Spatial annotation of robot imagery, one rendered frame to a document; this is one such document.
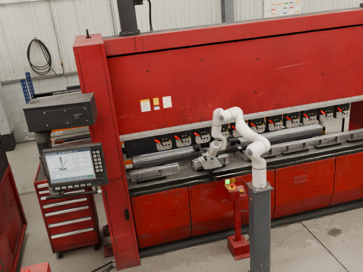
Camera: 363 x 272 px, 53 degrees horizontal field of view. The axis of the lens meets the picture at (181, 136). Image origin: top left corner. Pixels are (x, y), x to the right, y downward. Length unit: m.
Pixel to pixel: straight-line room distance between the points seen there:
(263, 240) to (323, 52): 1.96
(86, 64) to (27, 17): 4.50
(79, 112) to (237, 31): 1.64
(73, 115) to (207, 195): 1.73
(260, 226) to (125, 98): 1.69
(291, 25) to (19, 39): 5.29
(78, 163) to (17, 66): 4.93
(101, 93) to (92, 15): 4.44
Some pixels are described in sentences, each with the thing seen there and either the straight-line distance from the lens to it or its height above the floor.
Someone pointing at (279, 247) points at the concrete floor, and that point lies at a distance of 4.22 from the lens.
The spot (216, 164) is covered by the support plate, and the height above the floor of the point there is 1.00.
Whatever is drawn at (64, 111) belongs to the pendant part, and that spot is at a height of 1.89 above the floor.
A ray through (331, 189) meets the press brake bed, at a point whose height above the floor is 0.36.
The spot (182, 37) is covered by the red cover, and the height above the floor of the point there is 2.24.
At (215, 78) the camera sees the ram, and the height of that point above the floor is 1.82.
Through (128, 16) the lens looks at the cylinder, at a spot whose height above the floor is 2.47.
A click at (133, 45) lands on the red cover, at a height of 2.23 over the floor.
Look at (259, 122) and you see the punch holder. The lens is 3.89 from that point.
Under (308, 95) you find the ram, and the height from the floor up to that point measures 1.50.
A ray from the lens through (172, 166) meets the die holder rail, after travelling 3.78.
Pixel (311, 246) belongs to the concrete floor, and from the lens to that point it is 4.29.
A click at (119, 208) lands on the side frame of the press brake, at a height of 0.74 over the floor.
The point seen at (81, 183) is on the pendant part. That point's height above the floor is 1.28.
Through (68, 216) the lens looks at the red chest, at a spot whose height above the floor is 0.54.
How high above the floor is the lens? 2.67
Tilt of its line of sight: 22 degrees down
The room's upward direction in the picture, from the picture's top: 6 degrees counter-clockwise
